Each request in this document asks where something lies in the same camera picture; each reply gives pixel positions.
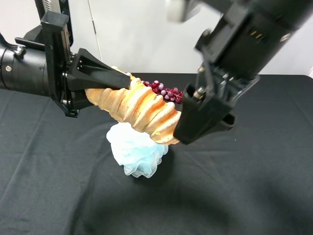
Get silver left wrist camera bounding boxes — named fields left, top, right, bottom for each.
left=34, top=0, right=74, bottom=46

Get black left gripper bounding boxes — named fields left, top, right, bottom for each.
left=41, top=11, right=131, bottom=118

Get black tablecloth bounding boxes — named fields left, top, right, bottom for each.
left=0, top=75, right=313, bottom=235

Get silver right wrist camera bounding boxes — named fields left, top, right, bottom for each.
left=165, top=0, right=201, bottom=23

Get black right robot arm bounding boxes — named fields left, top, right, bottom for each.
left=174, top=0, right=313, bottom=144

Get red artificial grape bunch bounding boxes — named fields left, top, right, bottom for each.
left=141, top=80, right=183, bottom=104

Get blue white mesh bath pouf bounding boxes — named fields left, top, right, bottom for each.
left=106, top=122, right=169, bottom=178

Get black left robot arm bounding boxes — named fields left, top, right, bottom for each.
left=0, top=11, right=130, bottom=118

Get twisted golden bread loaf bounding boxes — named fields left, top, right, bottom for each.
left=85, top=67, right=181, bottom=145

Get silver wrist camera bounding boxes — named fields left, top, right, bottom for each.
left=165, top=0, right=201, bottom=23
left=34, top=0, right=74, bottom=46

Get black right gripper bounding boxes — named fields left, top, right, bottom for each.
left=173, top=4, right=297, bottom=144

